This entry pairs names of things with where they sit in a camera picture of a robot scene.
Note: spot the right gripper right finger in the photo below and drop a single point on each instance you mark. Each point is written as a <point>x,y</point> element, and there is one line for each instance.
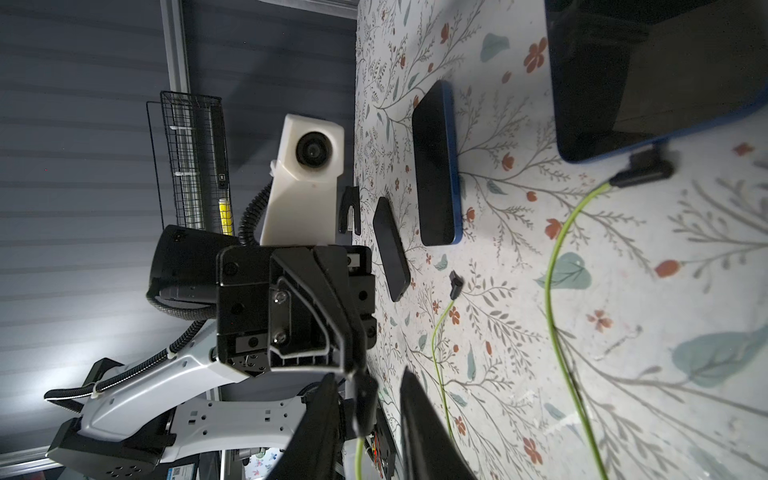
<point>427,450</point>

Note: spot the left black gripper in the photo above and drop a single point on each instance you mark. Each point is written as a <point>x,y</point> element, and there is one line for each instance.
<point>295,308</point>

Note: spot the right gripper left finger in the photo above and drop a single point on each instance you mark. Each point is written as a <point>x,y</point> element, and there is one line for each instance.
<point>312,451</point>

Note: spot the black phone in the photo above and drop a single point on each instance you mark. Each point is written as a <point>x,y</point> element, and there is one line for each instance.
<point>392,254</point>
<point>628,73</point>
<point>436,167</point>

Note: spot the green wired earphones tangle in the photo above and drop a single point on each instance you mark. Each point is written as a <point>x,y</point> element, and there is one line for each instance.
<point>518,333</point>

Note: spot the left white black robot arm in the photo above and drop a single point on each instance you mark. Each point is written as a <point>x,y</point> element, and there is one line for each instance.
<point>129,421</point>

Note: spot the floral table mat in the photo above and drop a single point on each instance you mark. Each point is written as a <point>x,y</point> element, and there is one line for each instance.
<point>704,230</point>

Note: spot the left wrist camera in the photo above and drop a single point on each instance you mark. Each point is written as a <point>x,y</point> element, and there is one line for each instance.
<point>302,207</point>

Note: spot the black wire wall basket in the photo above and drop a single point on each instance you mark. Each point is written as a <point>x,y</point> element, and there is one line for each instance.
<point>195,135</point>

